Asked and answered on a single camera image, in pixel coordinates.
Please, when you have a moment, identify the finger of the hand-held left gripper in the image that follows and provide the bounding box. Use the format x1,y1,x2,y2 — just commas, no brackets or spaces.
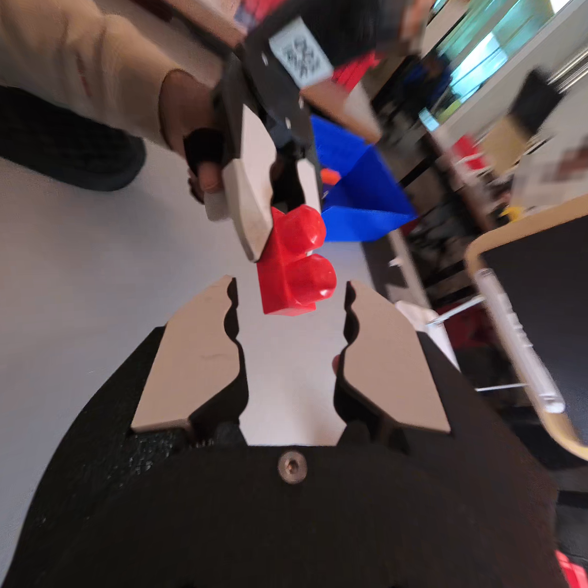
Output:
222,105,279,263
295,157,323,217

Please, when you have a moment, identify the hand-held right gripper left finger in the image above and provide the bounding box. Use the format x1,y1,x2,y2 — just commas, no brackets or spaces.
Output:
131,275,250,435

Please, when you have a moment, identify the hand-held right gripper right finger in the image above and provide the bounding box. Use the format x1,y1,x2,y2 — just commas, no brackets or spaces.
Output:
333,280,452,435

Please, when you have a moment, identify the blue plastic bin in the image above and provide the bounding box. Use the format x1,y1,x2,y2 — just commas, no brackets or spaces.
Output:
310,115,418,243

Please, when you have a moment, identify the red two-stud toy block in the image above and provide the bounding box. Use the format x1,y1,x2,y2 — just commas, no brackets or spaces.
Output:
256,204,337,317

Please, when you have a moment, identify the person's left forearm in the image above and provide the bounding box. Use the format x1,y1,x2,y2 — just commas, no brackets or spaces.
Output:
0,0,184,150

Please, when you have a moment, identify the red rounded object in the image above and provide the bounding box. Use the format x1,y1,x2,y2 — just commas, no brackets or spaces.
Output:
556,549,588,588

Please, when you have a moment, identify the person's left hand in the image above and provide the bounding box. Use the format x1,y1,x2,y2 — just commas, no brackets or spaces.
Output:
158,69,226,205

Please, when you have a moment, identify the wooden table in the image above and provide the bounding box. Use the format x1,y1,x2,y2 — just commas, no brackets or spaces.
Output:
301,78,383,144

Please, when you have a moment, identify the black seat cushion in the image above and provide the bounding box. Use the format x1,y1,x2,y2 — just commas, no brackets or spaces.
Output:
0,85,147,191

